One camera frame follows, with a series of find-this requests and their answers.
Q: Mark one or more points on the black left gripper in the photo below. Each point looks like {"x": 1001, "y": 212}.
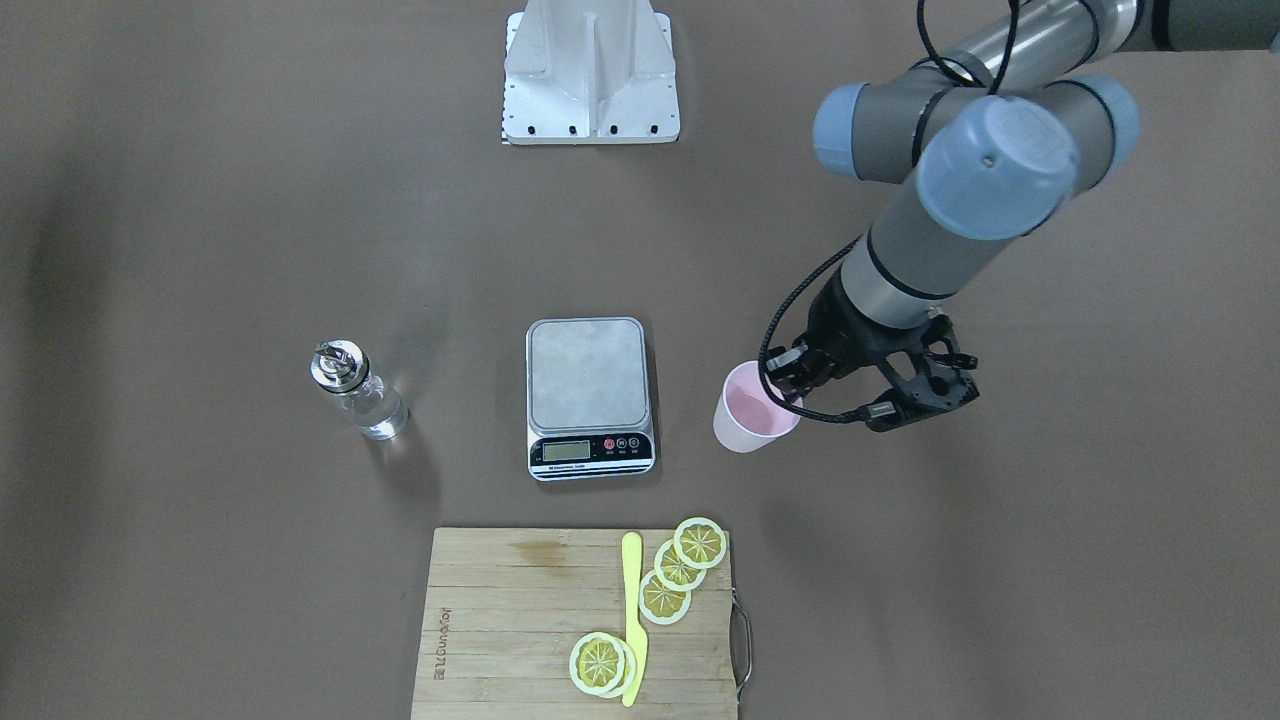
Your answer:
{"x": 838, "y": 336}

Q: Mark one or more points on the glass sauce bottle steel spout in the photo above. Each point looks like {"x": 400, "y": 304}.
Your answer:
{"x": 365, "y": 400}

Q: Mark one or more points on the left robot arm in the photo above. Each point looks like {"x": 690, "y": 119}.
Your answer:
{"x": 986, "y": 140}

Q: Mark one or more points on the silver digital kitchen scale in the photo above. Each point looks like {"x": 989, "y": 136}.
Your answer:
{"x": 588, "y": 405}

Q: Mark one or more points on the lemon slice top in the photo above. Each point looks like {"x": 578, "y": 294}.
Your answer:
{"x": 700, "y": 543}

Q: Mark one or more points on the yellow plastic knife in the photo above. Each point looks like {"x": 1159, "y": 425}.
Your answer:
{"x": 632, "y": 553}

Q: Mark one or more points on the lemon slice under front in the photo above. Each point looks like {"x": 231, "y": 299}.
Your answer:
{"x": 629, "y": 673}

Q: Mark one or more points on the bamboo cutting board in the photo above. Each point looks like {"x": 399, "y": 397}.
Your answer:
{"x": 505, "y": 606}

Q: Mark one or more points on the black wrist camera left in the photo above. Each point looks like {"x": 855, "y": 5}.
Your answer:
{"x": 928, "y": 373}

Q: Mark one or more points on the white metal camera stand base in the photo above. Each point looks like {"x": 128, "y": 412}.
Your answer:
{"x": 589, "y": 73}

